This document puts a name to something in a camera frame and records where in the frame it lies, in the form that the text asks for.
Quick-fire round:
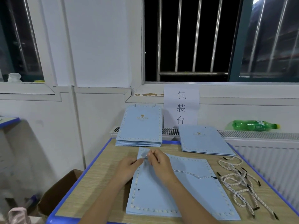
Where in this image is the person's right hand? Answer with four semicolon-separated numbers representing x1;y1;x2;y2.
146;148;181;186

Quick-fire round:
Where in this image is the person's left hand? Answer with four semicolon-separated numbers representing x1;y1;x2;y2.
113;155;145;185

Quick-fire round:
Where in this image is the stack of finished blue bags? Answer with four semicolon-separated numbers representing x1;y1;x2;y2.
116;141;163;145

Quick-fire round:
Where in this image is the stack of blue paper bags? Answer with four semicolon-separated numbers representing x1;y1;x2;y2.
179;125;235;157

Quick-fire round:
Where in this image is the pile of white twisted ropes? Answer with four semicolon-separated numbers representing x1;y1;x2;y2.
216;155;279;221

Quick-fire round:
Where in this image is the person's right forearm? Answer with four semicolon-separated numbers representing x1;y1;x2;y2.
166;177;220;224

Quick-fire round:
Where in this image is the person's left forearm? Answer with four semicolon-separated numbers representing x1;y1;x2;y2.
79;177;131;224

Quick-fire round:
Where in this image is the blue-edged wooden desk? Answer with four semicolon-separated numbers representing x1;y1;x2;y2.
46;139;299;224

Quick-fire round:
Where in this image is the white paper sign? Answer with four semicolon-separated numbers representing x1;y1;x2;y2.
164;85;201;128

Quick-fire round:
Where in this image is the brown cardboard box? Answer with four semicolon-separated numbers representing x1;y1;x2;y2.
37;169;84;218

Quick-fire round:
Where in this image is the metal window grille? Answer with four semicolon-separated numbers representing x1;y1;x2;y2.
144;0;240;82

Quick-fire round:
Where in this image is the green plastic bottle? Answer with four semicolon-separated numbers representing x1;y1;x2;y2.
232;120;280;132

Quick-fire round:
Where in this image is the white radiator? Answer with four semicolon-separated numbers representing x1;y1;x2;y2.
111;126;299;213

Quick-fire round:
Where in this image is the pink water bottle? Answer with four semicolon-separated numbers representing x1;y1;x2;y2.
8;207;31;224

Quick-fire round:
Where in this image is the grey metal desk blue edge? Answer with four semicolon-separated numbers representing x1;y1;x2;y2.
0;116;21;130

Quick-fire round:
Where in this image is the small white container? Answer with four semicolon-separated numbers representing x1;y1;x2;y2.
7;72;23;83

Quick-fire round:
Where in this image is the white framed window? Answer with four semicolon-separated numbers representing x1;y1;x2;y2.
0;0;62;102

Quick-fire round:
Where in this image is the teal framed sliding window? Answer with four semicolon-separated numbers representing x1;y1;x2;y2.
229;0;299;83

